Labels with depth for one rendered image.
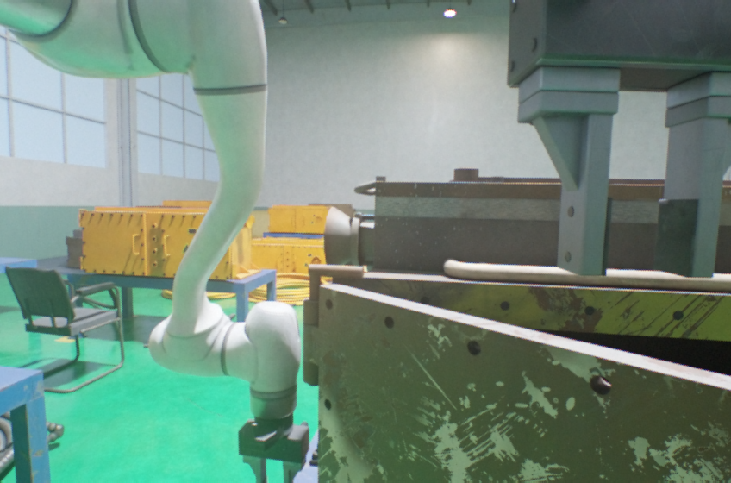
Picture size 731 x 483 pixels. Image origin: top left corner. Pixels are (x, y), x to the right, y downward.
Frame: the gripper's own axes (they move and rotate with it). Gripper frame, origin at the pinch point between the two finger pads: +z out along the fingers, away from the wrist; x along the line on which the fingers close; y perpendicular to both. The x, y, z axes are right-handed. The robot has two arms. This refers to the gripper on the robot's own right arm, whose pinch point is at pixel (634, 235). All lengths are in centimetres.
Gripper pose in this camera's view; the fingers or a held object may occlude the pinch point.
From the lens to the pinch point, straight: 25.3
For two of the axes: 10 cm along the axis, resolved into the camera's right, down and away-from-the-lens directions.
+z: -0.2, 10.0, 0.9
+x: 10.0, 0.2, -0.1
